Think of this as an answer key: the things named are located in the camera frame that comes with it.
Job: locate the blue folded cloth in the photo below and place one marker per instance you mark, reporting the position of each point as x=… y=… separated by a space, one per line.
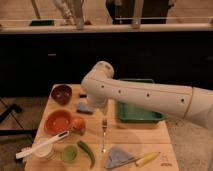
x=117 y=157

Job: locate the black and tan block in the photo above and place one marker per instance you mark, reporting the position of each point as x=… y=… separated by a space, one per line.
x=82 y=95

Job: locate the green chili pepper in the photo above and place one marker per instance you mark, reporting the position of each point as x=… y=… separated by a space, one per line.
x=88 y=151

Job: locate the white dish brush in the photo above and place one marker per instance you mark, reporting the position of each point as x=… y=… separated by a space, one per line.
x=42 y=144

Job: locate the green plastic tray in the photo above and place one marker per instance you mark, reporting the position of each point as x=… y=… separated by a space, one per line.
x=127 y=113

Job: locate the orange apple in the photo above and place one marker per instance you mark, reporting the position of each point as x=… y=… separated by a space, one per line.
x=78 y=123

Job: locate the silver fork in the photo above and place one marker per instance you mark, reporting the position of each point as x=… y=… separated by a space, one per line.
x=104 y=129

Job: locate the dark brown bowl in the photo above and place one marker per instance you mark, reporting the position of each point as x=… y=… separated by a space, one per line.
x=61 y=94

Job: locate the blue sponge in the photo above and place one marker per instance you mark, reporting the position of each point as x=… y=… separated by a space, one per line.
x=84 y=108

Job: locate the orange bowl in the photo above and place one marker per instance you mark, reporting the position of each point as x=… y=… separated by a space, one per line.
x=57 y=121

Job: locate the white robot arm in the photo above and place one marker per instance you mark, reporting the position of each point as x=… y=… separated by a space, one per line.
x=186 y=102

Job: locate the small green cup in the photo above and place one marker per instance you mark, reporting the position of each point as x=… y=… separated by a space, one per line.
x=69 y=154

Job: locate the white cup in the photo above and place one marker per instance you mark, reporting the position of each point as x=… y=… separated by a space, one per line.
x=45 y=152

